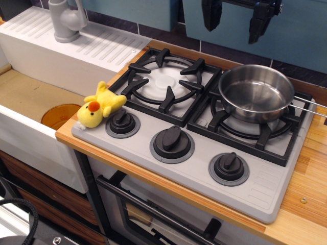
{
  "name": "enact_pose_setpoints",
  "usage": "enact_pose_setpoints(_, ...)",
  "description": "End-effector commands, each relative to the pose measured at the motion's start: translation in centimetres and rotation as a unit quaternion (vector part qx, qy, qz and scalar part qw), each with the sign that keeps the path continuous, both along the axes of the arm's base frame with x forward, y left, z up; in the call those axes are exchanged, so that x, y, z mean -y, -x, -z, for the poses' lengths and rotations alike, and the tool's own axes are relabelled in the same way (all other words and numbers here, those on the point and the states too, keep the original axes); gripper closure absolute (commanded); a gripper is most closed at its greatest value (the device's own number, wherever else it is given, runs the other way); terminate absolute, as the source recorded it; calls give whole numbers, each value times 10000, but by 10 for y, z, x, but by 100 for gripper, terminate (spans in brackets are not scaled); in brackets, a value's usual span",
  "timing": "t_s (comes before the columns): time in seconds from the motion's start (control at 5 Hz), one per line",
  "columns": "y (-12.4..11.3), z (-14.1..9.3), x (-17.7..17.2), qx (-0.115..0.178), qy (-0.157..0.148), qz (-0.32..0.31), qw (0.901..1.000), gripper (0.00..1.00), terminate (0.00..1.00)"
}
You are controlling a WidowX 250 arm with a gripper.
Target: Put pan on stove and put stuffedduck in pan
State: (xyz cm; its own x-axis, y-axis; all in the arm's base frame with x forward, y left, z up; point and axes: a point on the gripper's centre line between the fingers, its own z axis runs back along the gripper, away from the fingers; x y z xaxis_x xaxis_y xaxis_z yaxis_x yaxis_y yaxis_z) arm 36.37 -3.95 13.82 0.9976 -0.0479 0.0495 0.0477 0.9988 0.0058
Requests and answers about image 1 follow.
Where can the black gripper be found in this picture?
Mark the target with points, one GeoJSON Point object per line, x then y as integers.
{"type": "Point", "coordinates": [263, 11]}

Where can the stainless steel pan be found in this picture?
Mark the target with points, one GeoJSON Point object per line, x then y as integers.
{"type": "Point", "coordinates": [257, 94]}

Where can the grey toy stove top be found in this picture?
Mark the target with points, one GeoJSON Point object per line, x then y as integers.
{"type": "Point", "coordinates": [259, 197]}

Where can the black middle stove knob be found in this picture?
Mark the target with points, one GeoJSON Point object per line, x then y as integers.
{"type": "Point", "coordinates": [172, 145]}

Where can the black stove knob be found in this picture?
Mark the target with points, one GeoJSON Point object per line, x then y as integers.
{"type": "Point", "coordinates": [172, 145]}
{"type": "Point", "coordinates": [122, 125]}
{"type": "Point", "coordinates": [229, 169]}

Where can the black right stove knob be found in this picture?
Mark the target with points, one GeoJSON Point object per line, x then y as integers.
{"type": "Point", "coordinates": [229, 169]}

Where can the black left stove knob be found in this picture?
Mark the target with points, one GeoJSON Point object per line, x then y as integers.
{"type": "Point", "coordinates": [122, 125]}

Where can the black left burner grate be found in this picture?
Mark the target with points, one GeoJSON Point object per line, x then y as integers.
{"type": "Point", "coordinates": [166, 86]}

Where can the black burner grate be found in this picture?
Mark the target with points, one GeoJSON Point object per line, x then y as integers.
{"type": "Point", "coordinates": [279, 141]}
{"type": "Point", "coordinates": [166, 86]}

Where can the black right burner grate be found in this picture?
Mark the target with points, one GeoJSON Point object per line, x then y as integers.
{"type": "Point", "coordinates": [279, 141]}

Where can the grey toy faucet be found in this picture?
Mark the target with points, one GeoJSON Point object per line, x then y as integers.
{"type": "Point", "coordinates": [67, 23]}

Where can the yellow stuffed duck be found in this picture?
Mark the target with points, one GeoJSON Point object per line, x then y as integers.
{"type": "Point", "coordinates": [99, 106]}

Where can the white toy sink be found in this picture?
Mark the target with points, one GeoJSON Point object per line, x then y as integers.
{"type": "Point", "coordinates": [39, 73]}

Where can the wooden drawer front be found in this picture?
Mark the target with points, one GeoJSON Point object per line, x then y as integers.
{"type": "Point", "coordinates": [59, 205]}

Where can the oven door with handle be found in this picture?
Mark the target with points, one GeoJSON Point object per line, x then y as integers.
{"type": "Point", "coordinates": [147, 215]}

